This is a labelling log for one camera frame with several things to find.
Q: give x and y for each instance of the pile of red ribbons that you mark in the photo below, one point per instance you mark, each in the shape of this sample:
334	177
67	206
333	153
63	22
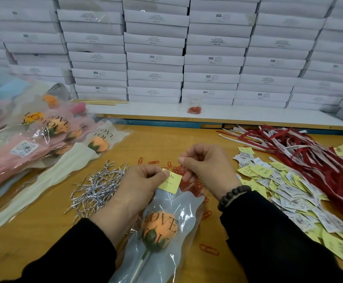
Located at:
313	159

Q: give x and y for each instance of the pile of orange paper clips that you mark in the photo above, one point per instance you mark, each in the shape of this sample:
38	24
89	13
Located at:
208	249

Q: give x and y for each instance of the wall of stacked white boxes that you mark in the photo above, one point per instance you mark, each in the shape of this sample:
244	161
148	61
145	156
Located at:
159	50

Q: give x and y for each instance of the pile of yellow white tags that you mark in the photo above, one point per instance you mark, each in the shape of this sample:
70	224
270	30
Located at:
289	197

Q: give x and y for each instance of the long white board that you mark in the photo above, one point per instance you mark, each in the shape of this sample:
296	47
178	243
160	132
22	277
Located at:
266	116

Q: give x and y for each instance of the person's left forearm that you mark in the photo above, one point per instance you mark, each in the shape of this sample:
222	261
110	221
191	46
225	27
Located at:
65	256

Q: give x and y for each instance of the person's right hand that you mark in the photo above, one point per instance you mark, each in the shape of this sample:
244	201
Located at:
213	168

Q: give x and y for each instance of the person's left hand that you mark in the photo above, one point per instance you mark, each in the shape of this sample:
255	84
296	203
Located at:
133	197

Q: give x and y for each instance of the yellow sticky note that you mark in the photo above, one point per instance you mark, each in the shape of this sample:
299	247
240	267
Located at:
171	182

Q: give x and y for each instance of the pile of flowers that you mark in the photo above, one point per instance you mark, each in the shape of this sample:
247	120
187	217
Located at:
18	153

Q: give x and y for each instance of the pile of silver twist ties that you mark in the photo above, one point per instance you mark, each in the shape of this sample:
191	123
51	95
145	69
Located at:
95	191

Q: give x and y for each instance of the blue orange rose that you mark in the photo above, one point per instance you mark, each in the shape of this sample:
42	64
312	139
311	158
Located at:
159	230

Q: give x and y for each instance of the cream orange rose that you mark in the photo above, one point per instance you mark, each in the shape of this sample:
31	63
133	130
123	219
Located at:
41	179

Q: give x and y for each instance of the person's right forearm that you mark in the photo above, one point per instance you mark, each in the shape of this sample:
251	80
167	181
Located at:
277	244

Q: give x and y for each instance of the small bag of red clips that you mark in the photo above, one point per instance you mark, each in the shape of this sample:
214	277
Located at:
194	109

